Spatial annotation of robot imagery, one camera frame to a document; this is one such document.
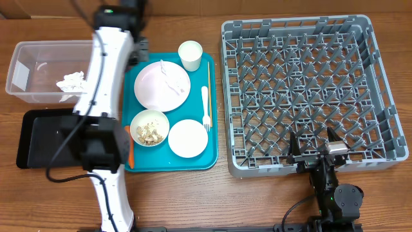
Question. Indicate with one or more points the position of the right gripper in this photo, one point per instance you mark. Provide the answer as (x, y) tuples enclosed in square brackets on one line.
[(306, 161)]

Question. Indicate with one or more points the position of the white paper cup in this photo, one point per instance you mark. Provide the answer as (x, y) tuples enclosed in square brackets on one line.
[(190, 53)]

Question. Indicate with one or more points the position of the large white plate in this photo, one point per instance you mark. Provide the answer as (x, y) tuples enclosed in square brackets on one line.
[(162, 86)]

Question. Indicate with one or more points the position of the white bowl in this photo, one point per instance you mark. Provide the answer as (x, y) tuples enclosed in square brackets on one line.
[(146, 116)]

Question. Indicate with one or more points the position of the peanuts and rice leftovers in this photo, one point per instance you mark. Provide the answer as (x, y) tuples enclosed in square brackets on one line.
[(148, 135)]

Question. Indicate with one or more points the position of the orange carrot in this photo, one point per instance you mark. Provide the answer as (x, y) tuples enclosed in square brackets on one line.
[(131, 160)]

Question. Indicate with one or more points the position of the white napkin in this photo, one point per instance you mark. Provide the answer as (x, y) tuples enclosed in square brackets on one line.
[(72, 83)]

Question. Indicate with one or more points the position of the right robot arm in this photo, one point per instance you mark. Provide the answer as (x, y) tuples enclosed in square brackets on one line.
[(339, 204)]

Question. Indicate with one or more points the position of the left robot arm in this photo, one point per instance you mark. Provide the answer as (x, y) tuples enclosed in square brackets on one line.
[(93, 132)]

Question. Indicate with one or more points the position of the grey dishwasher rack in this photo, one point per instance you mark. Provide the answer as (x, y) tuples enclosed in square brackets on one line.
[(304, 75)]

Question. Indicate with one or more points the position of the white plastic fork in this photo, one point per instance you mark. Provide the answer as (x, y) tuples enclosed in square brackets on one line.
[(206, 120)]

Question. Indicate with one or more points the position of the wooden chopstick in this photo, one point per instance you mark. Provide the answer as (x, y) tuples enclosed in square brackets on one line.
[(209, 93)]

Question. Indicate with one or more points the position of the teal serving tray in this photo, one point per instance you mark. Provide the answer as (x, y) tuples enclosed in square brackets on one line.
[(161, 157)]

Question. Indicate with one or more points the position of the black tray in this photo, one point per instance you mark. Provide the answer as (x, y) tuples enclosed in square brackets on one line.
[(41, 137)]

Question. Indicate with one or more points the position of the clear plastic bin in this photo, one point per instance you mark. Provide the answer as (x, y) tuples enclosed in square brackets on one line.
[(37, 66)]

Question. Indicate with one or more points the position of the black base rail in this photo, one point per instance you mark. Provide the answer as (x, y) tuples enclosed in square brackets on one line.
[(275, 228)]

